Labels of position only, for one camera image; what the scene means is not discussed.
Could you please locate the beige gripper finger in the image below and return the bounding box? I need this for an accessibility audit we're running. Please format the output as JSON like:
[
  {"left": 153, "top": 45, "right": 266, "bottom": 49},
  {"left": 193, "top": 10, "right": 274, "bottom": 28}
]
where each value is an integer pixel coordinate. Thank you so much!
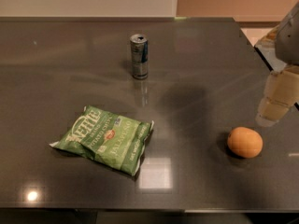
[{"left": 256, "top": 64, "right": 299, "bottom": 127}]

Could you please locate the orange fruit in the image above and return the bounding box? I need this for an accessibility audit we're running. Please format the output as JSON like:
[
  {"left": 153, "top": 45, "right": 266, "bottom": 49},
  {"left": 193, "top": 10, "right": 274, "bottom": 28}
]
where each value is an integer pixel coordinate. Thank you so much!
[{"left": 227, "top": 127, "right": 263, "bottom": 159}]

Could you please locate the silver blue redbull can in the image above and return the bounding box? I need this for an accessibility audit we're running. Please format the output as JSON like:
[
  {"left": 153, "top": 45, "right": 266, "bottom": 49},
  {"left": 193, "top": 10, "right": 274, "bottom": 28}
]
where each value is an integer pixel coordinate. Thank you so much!
[{"left": 130, "top": 34, "right": 148, "bottom": 79}]

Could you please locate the green kettle chips bag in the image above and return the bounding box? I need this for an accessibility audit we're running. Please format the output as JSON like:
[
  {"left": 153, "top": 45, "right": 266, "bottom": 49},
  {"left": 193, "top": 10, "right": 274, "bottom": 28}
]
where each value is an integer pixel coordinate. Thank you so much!
[{"left": 50, "top": 105, "right": 154, "bottom": 176}]

